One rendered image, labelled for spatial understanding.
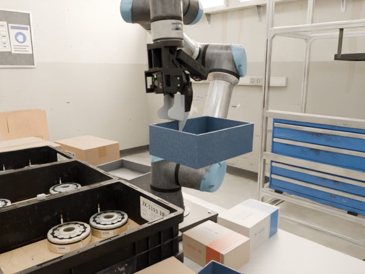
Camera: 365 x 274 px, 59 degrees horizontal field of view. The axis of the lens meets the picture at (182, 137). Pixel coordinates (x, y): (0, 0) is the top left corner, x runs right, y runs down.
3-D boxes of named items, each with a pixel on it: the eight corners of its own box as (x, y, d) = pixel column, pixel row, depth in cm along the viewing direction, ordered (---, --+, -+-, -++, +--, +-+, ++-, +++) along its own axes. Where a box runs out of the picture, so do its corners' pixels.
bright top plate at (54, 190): (75, 182, 117) (75, 180, 117) (85, 190, 109) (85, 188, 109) (45, 188, 111) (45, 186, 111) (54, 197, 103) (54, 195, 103)
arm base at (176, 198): (165, 198, 131) (167, 174, 129) (193, 210, 120) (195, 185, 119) (136, 207, 120) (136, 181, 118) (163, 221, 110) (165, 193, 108)
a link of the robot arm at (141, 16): (189, 49, 132) (121, -19, 88) (214, 50, 127) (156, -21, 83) (184, 76, 131) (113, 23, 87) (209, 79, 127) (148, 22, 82)
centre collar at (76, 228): (75, 224, 84) (75, 222, 84) (82, 231, 80) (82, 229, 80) (56, 230, 81) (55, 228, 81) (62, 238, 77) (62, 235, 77)
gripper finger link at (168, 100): (155, 133, 79) (152, 95, 78) (173, 130, 83) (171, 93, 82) (163, 134, 77) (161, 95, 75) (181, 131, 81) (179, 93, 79)
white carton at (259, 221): (248, 220, 121) (249, 198, 119) (278, 231, 113) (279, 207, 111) (216, 241, 107) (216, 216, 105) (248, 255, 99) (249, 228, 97)
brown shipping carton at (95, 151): (55, 168, 183) (53, 141, 180) (89, 160, 200) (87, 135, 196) (86, 180, 164) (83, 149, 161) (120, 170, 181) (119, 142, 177)
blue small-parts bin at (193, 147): (205, 140, 88) (206, 115, 87) (252, 151, 78) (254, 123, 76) (149, 154, 75) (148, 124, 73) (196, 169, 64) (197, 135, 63)
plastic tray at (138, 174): (90, 178, 153) (89, 167, 152) (122, 167, 168) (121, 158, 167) (129, 191, 137) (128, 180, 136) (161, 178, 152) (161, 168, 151)
